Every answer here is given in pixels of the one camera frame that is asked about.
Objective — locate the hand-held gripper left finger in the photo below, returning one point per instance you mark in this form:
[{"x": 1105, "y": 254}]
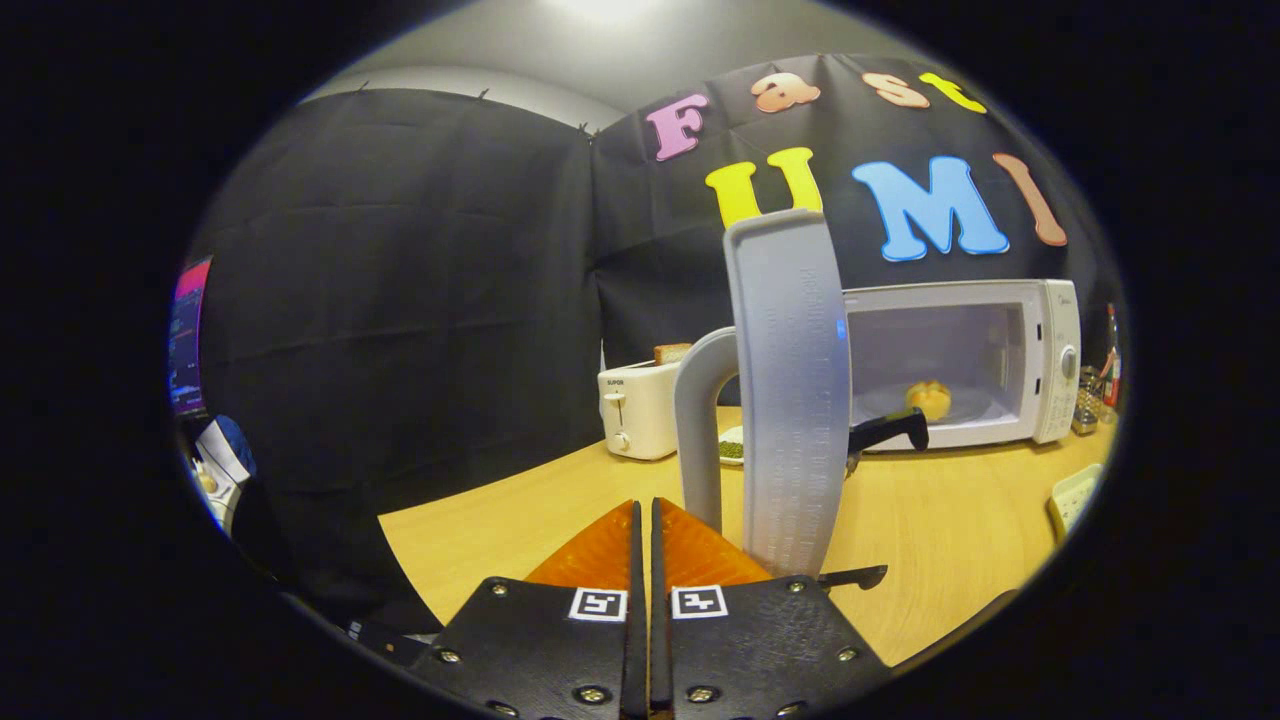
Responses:
[{"x": 540, "y": 650}]

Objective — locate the toast slice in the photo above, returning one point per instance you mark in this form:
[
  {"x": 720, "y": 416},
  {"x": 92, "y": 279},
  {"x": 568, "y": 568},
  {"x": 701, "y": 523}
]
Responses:
[{"x": 672, "y": 353}]

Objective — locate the white rectangular tray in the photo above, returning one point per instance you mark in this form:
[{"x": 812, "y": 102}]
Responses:
[{"x": 1072, "y": 500}]

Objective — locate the white and blue object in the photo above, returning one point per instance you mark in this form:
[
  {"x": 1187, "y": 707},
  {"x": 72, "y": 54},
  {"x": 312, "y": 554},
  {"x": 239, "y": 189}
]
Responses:
[{"x": 225, "y": 460}]

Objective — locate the glass turntable plate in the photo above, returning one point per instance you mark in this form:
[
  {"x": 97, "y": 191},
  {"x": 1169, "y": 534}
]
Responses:
[{"x": 975, "y": 408}]

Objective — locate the golden bread bun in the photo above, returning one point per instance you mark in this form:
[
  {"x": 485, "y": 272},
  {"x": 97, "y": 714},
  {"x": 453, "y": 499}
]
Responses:
[{"x": 930, "y": 400}]

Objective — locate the white microwave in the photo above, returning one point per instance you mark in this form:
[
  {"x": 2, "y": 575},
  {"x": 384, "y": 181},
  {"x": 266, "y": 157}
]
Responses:
[{"x": 790, "y": 400}]

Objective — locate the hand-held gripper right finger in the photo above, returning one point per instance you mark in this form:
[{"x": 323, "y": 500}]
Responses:
[{"x": 760, "y": 650}]

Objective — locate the divided dish of beans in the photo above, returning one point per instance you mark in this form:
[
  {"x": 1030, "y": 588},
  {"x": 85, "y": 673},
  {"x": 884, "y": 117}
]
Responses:
[{"x": 731, "y": 449}]

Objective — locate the black backdrop cloth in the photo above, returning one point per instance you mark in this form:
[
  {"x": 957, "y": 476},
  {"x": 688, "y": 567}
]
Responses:
[{"x": 400, "y": 300}]

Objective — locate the computer monitor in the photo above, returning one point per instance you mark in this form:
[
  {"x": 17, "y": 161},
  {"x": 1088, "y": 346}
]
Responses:
[{"x": 188, "y": 340}]

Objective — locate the ceiling light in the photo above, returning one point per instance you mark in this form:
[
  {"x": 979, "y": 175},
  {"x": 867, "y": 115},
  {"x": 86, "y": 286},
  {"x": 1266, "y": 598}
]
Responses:
[{"x": 610, "y": 8}]

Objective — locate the cream toaster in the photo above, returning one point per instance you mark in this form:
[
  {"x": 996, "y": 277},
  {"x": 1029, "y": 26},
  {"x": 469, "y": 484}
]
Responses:
[{"x": 640, "y": 415}]

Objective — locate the clear bottle with red label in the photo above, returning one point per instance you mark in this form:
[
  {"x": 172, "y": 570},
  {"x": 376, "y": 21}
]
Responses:
[{"x": 1112, "y": 375}]

